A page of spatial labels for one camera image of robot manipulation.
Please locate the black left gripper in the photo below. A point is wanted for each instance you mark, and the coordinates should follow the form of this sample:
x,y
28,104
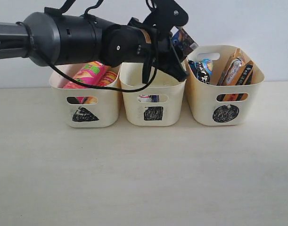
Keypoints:
x,y
162,54

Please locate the purple juice carton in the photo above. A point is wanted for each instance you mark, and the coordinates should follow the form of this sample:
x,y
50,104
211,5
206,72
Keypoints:
x,y
184,42

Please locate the blue white milk carton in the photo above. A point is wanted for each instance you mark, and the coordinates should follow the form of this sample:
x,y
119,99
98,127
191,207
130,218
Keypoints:
x,y
148,98

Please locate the orange snack bag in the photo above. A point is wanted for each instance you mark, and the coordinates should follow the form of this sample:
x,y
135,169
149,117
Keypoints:
x,y
237,71

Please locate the yellow chips can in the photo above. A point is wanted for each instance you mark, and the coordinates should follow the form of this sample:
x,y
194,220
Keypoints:
x,y
108,78

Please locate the pink chips can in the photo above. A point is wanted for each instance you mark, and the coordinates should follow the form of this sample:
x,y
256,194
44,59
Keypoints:
x,y
89,74

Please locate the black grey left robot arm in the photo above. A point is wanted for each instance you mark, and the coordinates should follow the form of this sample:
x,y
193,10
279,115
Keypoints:
x,y
49,39

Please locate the dark blue snack bag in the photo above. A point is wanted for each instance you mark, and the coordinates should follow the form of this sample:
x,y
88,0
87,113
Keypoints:
x,y
202,70

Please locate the cream bin with square mark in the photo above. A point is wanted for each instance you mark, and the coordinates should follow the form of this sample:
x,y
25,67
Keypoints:
x,y
170,91

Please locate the cream bin with circle mark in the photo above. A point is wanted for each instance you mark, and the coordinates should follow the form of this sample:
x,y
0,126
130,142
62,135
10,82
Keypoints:
x,y
214,105

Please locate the cream bin with triangle mark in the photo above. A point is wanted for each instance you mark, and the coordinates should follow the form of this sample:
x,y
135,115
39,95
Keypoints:
x,y
85,108

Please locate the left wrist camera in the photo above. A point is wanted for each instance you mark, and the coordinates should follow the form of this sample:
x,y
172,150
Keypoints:
x,y
165,14

